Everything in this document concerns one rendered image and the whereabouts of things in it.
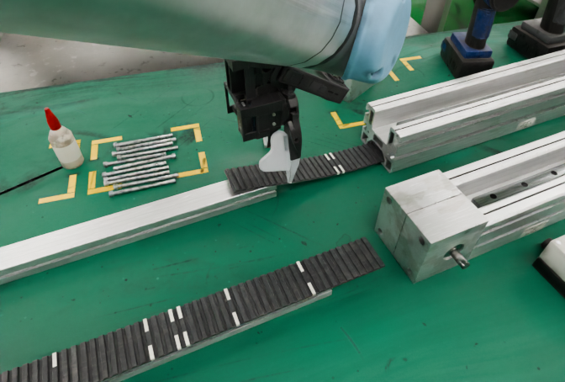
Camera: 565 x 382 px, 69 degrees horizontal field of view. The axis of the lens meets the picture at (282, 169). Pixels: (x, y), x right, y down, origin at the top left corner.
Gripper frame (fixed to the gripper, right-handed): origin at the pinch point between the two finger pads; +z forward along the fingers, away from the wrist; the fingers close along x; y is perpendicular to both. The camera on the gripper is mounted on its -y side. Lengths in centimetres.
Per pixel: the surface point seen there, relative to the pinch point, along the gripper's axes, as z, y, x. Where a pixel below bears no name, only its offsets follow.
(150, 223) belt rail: 2.9, 21.9, 2.3
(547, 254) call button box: 2.0, -25.9, 29.2
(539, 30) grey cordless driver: 0, -70, -15
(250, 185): 1.9, 6.2, 2.0
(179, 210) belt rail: 2.8, 17.4, 1.7
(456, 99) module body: 0.4, -35.9, -1.9
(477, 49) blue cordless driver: -1, -51, -14
